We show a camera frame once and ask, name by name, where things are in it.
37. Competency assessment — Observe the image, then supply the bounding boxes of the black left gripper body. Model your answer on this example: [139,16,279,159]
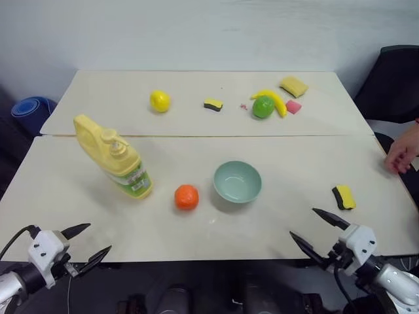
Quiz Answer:
[52,252,86,279]

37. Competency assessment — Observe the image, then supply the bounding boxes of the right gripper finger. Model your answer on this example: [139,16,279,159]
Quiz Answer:
[312,207,351,231]
[289,230,329,271]

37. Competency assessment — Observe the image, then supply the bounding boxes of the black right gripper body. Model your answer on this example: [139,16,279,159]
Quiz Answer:
[324,240,354,275]

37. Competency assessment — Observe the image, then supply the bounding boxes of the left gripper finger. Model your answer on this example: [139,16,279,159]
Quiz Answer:
[76,245,113,275]
[61,223,92,241]

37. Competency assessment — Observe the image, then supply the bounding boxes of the yellow detergent bottle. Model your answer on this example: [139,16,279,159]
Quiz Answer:
[73,114,154,201]

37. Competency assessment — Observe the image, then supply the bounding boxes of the pale teal bowl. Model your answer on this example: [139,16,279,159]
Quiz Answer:
[213,160,263,204]

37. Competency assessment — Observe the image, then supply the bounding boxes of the person bare hand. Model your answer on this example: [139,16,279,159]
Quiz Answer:
[385,121,419,175]

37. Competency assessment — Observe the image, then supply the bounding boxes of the large yellow black sponge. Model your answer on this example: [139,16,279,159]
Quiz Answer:
[331,184,357,211]

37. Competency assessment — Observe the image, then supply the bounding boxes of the dark rounded shape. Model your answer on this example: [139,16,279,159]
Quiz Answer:
[156,283,194,314]

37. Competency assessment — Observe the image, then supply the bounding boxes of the orange fruit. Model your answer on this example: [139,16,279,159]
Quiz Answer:
[173,184,200,211]

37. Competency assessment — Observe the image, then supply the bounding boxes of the pink sponge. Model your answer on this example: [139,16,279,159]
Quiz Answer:
[285,99,303,115]

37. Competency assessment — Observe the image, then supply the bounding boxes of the blue rolled mat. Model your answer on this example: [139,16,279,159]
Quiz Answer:
[10,95,57,121]

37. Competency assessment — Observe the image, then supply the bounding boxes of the yellow banana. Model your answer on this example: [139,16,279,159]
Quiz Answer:
[250,89,289,118]

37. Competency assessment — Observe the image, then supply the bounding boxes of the green apple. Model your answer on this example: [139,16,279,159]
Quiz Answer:
[251,96,276,120]

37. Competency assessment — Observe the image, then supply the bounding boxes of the yellow scouring cloth pad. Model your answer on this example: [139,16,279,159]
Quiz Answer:
[279,76,309,99]

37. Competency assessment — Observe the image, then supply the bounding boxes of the black office chair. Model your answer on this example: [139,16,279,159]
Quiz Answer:
[354,44,419,124]

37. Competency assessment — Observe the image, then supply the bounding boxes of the yellow lemon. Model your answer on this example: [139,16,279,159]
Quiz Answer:
[149,90,172,114]

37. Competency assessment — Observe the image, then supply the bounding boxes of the small yellow black sponge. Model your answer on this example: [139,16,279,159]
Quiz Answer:
[203,97,225,113]

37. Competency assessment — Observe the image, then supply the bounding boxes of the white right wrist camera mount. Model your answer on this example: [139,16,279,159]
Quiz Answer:
[336,223,378,277]

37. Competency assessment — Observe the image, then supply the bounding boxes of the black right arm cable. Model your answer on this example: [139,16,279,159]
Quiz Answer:
[332,270,357,307]

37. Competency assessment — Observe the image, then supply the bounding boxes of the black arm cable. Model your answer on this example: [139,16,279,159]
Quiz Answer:
[332,270,357,307]
[0,224,37,260]

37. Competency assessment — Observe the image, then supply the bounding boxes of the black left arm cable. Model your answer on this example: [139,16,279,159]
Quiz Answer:
[0,224,37,260]

